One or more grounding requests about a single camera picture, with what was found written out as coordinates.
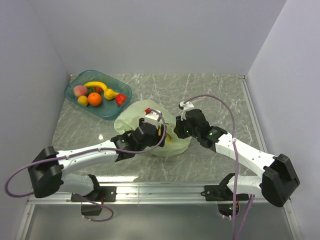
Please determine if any right side aluminium rail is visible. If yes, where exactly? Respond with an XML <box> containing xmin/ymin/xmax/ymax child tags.
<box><xmin>238</xmin><ymin>75</ymin><xmax>268</xmax><ymax>153</ymax></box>

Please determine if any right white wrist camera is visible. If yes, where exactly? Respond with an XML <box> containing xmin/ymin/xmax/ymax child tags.
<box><xmin>178</xmin><ymin>101</ymin><xmax>195</xmax><ymax>121</ymax></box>

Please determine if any light green plastic bag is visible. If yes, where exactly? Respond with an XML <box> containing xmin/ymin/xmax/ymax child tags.
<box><xmin>114</xmin><ymin>99</ymin><xmax>191</xmax><ymax>158</ymax></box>

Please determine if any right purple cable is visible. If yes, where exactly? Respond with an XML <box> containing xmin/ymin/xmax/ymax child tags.
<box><xmin>182</xmin><ymin>94</ymin><xmax>256</xmax><ymax>240</ymax></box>

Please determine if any aluminium mounting rail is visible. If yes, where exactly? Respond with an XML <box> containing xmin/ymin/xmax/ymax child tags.
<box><xmin>26</xmin><ymin>181</ymin><xmax>292</xmax><ymax>205</ymax></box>

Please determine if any purple cable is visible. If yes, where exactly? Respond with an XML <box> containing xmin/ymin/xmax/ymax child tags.
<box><xmin>182</xmin><ymin>94</ymin><xmax>256</xmax><ymax>240</ymax></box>
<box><xmin>4</xmin><ymin>107</ymin><xmax>167</xmax><ymax>223</ymax></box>

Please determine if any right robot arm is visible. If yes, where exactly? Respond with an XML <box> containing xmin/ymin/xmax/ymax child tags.
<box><xmin>174</xmin><ymin>109</ymin><xmax>300</xmax><ymax>207</ymax></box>

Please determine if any small yellow lemon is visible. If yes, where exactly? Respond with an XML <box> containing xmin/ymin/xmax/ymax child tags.
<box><xmin>77</xmin><ymin>95</ymin><xmax>89</xmax><ymax>107</ymax></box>

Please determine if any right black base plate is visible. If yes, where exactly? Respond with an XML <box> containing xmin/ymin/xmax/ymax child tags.
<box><xmin>200</xmin><ymin>185</ymin><xmax>233</xmax><ymax>202</ymax></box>

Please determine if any small red strawberry behind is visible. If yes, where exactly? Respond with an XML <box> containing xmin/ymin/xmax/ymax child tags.
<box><xmin>89</xmin><ymin>87</ymin><xmax>102</xmax><ymax>94</ymax></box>

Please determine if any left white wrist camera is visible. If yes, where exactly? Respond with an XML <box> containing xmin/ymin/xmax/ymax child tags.
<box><xmin>143</xmin><ymin>108</ymin><xmax>162</xmax><ymax>129</ymax></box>

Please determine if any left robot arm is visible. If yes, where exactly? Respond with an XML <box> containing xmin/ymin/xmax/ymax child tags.
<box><xmin>28</xmin><ymin>118</ymin><xmax>166</xmax><ymax>201</ymax></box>

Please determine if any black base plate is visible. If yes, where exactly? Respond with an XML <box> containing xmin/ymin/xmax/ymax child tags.
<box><xmin>84</xmin><ymin>186</ymin><xmax>117</xmax><ymax>203</ymax></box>
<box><xmin>200</xmin><ymin>185</ymin><xmax>233</xmax><ymax>202</ymax></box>

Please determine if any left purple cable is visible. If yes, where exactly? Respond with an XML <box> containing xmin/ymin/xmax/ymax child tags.
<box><xmin>4</xmin><ymin>107</ymin><xmax>167</xmax><ymax>223</ymax></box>

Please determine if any orange fruit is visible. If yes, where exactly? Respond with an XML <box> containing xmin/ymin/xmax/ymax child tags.
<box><xmin>87</xmin><ymin>92</ymin><xmax>102</xmax><ymax>107</ymax></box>

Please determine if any yellow pear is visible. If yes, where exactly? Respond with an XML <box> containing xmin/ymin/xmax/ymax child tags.
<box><xmin>103</xmin><ymin>88</ymin><xmax>119</xmax><ymax>101</ymax></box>

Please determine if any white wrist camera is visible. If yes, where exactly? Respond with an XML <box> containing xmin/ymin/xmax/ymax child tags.
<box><xmin>143</xmin><ymin>108</ymin><xmax>162</xmax><ymax>129</ymax></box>
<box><xmin>178</xmin><ymin>101</ymin><xmax>195</xmax><ymax>121</ymax></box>

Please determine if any yellow fruit in bag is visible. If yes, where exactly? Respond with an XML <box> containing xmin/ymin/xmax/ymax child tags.
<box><xmin>158</xmin><ymin>124</ymin><xmax>173</xmax><ymax>143</ymax></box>

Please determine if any blue transparent plastic tray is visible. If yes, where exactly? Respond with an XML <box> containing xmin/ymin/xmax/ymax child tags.
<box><xmin>64</xmin><ymin>70</ymin><xmax>132</xmax><ymax>120</ymax></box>

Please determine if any pink peach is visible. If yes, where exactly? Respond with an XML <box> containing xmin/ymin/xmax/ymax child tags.
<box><xmin>73</xmin><ymin>85</ymin><xmax>88</xmax><ymax>98</ymax></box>

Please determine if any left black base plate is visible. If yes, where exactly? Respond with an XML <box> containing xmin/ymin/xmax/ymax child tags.
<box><xmin>84</xmin><ymin>186</ymin><xmax>117</xmax><ymax>203</ymax></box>

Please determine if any yellow banana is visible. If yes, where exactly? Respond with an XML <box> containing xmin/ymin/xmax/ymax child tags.
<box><xmin>83</xmin><ymin>81</ymin><xmax>108</xmax><ymax>92</ymax></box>

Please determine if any black box under rail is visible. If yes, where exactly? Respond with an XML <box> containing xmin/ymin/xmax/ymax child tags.
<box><xmin>80</xmin><ymin>204</ymin><xmax>102</xmax><ymax>217</ymax></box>

